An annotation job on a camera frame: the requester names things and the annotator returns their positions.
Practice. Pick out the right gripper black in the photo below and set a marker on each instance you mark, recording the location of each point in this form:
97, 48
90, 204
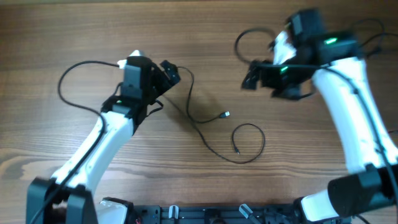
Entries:
256, 73

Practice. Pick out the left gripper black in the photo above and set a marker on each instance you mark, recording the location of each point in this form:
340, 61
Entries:
165, 84

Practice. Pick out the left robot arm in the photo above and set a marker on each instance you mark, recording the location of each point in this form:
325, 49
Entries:
67, 197

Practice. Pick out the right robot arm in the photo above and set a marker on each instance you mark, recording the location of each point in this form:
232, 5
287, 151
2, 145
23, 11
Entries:
335, 65

